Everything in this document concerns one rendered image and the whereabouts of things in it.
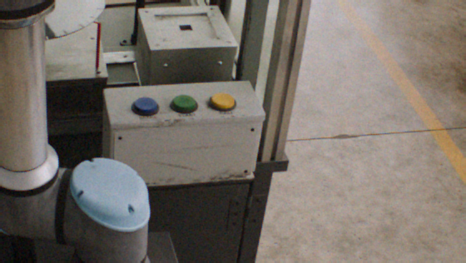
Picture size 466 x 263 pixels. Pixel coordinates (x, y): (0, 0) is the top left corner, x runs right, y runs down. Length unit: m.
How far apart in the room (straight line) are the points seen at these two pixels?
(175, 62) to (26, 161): 0.59
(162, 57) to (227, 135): 0.24
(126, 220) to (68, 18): 0.59
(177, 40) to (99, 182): 0.56
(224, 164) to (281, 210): 1.14
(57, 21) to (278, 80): 0.46
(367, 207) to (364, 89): 0.75
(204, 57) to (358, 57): 1.97
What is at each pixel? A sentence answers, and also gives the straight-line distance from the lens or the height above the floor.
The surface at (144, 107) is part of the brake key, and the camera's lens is 1.38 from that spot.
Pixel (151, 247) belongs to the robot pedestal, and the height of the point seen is 0.75.
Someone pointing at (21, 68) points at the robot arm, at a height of 1.18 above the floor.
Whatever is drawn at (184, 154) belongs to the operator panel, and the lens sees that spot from 1.43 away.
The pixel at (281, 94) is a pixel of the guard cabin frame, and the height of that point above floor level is 0.90.
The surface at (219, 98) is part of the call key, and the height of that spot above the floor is 0.91.
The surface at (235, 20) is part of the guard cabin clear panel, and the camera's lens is 1.74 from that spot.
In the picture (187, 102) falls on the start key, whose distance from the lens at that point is 1.40.
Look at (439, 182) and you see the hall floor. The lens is 2.89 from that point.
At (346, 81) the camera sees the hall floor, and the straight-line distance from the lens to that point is 3.30.
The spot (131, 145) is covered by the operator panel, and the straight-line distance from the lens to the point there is 1.39.
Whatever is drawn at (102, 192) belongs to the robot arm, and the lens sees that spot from 1.10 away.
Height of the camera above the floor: 1.70
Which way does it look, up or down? 36 degrees down
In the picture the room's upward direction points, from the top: 8 degrees clockwise
